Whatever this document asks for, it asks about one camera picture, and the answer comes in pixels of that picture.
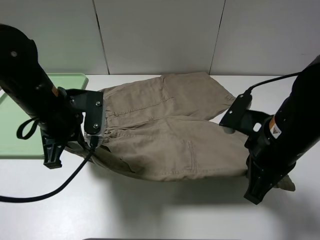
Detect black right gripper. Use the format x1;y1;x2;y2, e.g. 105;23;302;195
243;111;304;205

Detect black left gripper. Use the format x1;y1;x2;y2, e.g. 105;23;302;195
39;87;84;169

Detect khaki shorts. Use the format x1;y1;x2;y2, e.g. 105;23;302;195
64;71;296;193

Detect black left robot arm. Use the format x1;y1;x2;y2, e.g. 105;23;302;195
0;24;82;169

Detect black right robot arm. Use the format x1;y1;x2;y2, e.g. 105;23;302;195
244;57;320;205

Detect green plastic tray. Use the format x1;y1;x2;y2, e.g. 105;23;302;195
0;73;88;159

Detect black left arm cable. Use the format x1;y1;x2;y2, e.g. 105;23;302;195
0;136;101;203

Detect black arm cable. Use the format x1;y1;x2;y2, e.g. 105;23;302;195
243;71;302;97
0;136;101;203

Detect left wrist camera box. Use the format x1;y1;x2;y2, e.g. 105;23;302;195
66;89;106;151

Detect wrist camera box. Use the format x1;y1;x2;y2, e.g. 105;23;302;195
66;89;106;151
219;92;254;136

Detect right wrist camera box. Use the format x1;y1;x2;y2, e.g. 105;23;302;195
219;92;254;136

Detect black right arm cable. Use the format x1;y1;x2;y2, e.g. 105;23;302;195
243;71;302;97

